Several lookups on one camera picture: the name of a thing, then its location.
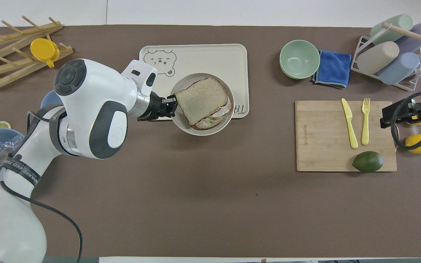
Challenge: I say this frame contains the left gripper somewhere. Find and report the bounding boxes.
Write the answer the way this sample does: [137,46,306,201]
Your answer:
[147,91,168,120]

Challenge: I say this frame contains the white round plate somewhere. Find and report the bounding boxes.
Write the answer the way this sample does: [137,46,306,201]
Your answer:
[170,73,235,137]

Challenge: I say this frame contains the bread sandwich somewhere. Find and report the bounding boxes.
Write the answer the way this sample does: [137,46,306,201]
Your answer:
[174,77,229,125]

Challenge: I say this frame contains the sandwich base with filling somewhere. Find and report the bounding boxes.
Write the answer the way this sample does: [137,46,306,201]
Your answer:
[194,102,233,130]

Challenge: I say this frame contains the blue tumbler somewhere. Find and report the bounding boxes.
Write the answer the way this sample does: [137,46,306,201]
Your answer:
[377,52,421,85]

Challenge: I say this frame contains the yellow plastic fork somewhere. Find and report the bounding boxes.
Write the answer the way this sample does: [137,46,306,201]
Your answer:
[361,97,371,146]

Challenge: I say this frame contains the cream tray with bear print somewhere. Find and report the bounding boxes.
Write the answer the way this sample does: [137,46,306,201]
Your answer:
[139,43,250,119]

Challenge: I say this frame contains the beige tumbler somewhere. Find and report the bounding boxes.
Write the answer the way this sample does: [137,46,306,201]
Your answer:
[357,41,400,75]

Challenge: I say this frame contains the green avocado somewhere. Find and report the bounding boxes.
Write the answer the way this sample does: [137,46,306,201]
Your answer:
[352,150,384,173]

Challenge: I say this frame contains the purple tumbler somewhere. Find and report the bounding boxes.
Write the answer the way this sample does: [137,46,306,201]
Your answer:
[394,20,421,54]

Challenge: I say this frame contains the yellow plastic knife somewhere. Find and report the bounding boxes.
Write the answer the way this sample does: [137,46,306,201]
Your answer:
[341,98,359,150]

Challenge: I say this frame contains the wooden rod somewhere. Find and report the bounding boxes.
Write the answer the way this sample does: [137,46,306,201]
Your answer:
[381,22,421,50]

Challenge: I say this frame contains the green tumbler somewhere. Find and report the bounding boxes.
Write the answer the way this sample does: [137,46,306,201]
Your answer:
[370,14,414,45]

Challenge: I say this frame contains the blue cloth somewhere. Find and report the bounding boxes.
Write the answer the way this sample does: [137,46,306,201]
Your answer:
[312,49,353,89]

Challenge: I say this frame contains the blue round dish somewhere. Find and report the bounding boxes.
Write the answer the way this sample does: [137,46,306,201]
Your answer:
[40,89,65,110]

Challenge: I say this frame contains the wooden cutting board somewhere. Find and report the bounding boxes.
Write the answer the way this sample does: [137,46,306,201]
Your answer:
[295,100,398,172]

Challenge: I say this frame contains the yellow cup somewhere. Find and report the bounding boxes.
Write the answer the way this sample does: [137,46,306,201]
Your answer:
[30,38,60,69]

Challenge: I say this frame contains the green bowl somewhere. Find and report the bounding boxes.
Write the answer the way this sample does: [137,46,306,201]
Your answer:
[279,39,321,80]

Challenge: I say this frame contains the clear plastic ice cubes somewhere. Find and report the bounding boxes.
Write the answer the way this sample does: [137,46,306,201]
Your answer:
[0,137,22,151]

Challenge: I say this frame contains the wooden dish rack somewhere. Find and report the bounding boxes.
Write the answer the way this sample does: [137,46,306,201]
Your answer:
[0,15,74,90]

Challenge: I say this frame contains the white wire rack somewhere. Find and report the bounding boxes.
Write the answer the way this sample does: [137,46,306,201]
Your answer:
[350,23,421,92]

